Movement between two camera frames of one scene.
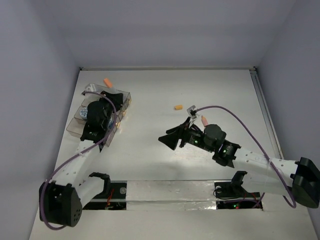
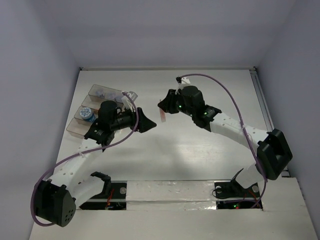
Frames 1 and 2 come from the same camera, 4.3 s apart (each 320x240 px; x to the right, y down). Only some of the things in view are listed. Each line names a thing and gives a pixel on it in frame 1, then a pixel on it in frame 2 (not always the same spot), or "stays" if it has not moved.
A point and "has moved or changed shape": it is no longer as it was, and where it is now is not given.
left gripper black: [115, 99] to [144, 123]
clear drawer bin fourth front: [75, 127] stays
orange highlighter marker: [204, 120] has moved or changed shape
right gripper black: [183, 131] to [168, 103]
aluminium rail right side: [267, 117] stays
